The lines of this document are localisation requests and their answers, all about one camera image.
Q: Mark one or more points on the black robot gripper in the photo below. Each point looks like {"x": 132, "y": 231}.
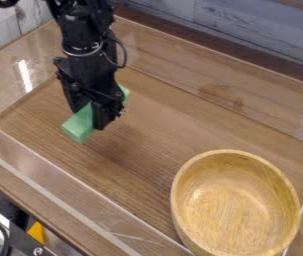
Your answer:
{"x": 89, "y": 67}

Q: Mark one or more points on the green rectangular block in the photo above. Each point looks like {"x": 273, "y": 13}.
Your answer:
{"x": 78, "y": 125}

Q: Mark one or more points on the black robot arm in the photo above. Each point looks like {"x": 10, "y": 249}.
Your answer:
{"x": 85, "y": 20}

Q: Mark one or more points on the brown wooden bowl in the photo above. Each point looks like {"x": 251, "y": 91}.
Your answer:
{"x": 235, "y": 205}

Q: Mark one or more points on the yellow black device corner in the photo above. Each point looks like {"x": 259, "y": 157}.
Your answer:
{"x": 38, "y": 242}

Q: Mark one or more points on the clear acrylic tray wall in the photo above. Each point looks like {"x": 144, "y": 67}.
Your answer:
{"x": 94, "y": 224}

